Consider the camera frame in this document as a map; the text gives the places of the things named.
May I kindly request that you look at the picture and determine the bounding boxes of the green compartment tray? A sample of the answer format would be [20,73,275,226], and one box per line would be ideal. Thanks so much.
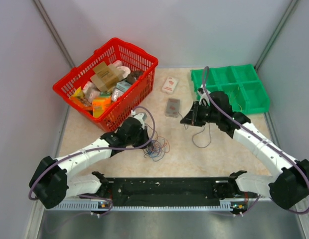
[206,64,270,115]

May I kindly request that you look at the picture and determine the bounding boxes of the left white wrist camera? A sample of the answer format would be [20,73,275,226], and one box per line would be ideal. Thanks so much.
[131,110,147,124]

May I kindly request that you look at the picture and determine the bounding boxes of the pink wrapped pack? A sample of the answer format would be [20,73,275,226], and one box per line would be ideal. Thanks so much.
[82,81,100,102]

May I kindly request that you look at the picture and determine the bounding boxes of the coloured wire bundle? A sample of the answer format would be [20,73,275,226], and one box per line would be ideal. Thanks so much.
[143,124,171,162]

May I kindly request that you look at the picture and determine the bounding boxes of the dark brown round item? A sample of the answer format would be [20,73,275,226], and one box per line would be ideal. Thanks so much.
[126,70,144,85]

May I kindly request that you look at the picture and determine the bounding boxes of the dark brown wire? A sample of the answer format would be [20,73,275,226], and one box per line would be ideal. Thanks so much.
[178,111,211,148]

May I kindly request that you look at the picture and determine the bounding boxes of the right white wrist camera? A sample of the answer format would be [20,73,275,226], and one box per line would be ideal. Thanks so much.
[198,88,209,107]

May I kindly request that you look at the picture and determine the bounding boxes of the white slotted cable duct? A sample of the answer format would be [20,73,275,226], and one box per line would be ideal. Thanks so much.
[53,201,112,211]

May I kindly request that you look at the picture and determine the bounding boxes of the red plastic basket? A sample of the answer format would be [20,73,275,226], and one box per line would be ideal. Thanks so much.
[53,38,158,132]

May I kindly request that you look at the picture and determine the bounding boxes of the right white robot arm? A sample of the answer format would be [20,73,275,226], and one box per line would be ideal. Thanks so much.
[180,91,309,213]

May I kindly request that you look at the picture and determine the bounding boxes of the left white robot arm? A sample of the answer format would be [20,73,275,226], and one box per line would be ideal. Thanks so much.
[29,113,151,209]

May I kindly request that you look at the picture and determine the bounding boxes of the white pink pouch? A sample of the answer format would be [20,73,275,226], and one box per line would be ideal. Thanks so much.
[113,60,131,79]

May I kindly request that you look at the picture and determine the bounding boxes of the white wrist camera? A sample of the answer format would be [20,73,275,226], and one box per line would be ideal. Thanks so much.
[198,88,209,107]
[131,110,147,124]

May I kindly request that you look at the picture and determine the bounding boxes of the white red card box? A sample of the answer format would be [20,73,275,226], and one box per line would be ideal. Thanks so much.
[161,77,179,95]

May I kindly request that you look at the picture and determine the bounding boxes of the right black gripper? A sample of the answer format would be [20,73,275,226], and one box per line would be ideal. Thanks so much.
[181,101,220,127]

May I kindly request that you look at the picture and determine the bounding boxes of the orange snack box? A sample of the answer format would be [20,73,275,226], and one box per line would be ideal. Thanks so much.
[92,97,111,118]

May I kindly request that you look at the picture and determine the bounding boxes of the teal small box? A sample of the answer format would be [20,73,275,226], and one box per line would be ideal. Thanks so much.
[116,81,132,93]

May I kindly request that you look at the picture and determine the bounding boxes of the yellow snack packet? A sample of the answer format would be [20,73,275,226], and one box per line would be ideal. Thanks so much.
[69,87,93,112]

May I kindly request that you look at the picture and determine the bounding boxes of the brown cardboard box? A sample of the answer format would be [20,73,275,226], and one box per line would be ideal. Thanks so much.
[90,61,123,92]

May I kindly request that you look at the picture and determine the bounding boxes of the clear plastic card case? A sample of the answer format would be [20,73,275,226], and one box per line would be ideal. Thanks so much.
[165,98,180,118]

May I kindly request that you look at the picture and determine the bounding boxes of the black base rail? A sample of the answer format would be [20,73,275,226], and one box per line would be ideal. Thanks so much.
[79,177,270,208]

